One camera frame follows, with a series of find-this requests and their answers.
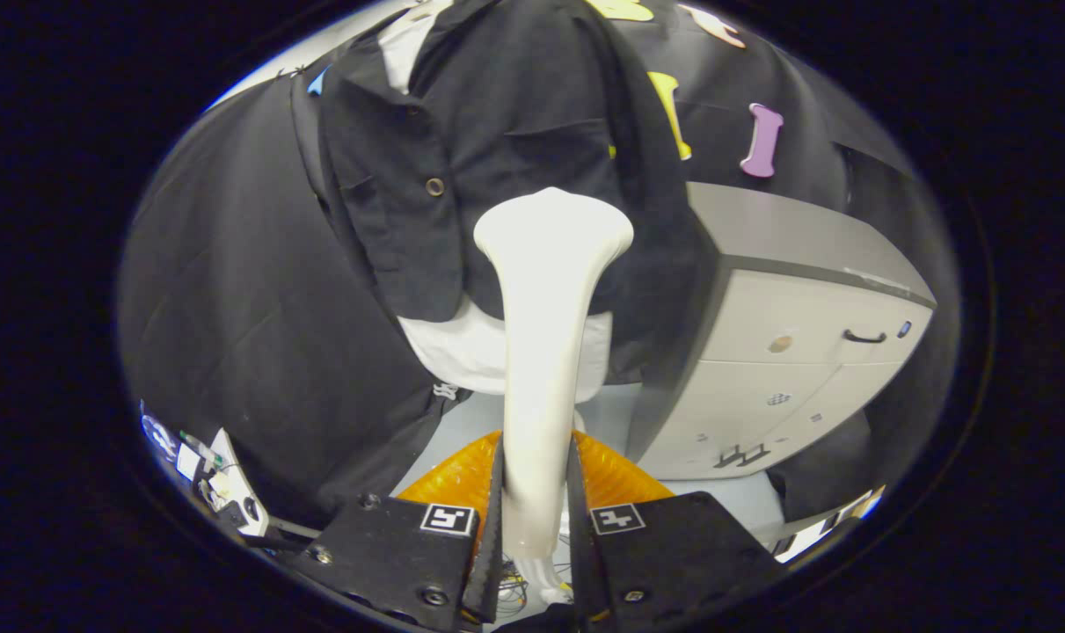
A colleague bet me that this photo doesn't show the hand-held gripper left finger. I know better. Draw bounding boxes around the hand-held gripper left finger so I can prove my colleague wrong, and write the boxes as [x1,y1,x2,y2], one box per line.
[308,429,505,633]

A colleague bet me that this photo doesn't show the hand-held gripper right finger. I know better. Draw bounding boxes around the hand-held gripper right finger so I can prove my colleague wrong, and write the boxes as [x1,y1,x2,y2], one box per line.
[567,429,788,633]

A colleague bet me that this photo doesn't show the white garment steamer with hose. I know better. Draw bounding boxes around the white garment steamer with hose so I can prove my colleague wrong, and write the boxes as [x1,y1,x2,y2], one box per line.
[473,186,635,608]

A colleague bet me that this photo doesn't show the black suit jacket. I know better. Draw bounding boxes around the black suit jacket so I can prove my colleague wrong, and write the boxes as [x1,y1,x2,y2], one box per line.
[319,0,700,339]

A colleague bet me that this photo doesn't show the white flat panel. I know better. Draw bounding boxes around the white flat panel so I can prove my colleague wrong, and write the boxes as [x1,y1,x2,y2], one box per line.
[205,428,271,538]

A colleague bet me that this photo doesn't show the grey cabinet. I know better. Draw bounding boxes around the grey cabinet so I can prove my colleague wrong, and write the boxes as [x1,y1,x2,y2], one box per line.
[624,182,937,482]

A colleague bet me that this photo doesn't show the black backdrop cloth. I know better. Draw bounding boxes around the black backdrop cloth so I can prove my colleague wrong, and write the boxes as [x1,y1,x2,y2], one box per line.
[119,0,959,528]

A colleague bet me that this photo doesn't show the thin black cables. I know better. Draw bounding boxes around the thin black cables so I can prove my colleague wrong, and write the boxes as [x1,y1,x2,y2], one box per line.
[497,527,577,618]

